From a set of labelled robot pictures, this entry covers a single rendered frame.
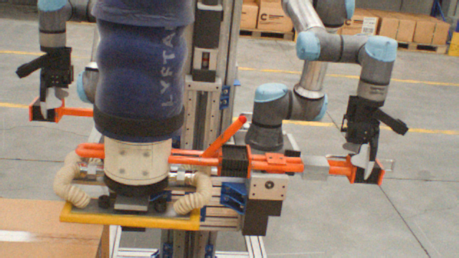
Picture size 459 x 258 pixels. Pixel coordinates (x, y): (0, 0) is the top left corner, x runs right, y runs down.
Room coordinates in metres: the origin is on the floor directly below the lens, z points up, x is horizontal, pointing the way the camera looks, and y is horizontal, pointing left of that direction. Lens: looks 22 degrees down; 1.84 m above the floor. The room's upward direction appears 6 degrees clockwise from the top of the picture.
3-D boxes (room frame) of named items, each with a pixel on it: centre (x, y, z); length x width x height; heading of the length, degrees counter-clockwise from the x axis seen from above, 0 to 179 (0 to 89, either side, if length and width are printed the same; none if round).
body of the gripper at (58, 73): (1.45, 0.53, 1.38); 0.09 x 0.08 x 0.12; 95
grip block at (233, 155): (1.24, -0.02, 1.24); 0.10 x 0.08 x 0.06; 5
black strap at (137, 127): (1.22, 0.23, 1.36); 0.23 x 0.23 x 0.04
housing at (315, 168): (1.26, -0.23, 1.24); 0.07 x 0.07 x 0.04; 5
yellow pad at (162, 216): (1.13, 0.22, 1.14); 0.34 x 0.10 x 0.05; 95
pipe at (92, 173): (1.22, 0.23, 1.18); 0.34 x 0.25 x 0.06; 95
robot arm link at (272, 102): (1.85, -0.14, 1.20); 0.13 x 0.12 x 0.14; 98
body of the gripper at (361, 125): (1.28, -0.34, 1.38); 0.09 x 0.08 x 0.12; 95
